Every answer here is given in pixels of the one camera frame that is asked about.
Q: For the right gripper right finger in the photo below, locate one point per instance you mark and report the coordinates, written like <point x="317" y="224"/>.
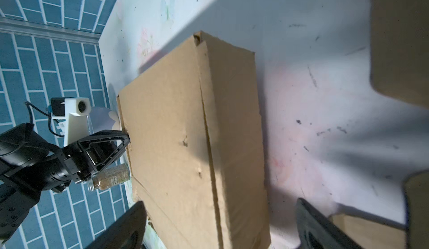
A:
<point x="317" y="232"/>

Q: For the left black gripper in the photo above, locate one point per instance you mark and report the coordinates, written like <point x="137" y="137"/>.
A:
<point x="88" y="156"/>

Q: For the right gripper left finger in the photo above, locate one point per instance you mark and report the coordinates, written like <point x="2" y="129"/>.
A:
<point x="126" y="233"/>

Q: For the brown cardboard box stack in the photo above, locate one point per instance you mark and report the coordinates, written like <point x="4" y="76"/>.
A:
<point x="385" y="160"/>

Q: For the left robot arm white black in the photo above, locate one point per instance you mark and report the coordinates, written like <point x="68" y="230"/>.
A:
<point x="31" y="165"/>

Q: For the lavender mug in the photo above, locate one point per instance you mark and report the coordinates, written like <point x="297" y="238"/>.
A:
<point x="101" y="118"/>

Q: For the small jar with lid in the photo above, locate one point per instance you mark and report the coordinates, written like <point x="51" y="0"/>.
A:
<point x="109" y="177"/>

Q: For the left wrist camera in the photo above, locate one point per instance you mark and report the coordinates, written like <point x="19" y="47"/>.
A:
<point x="73" y="115"/>

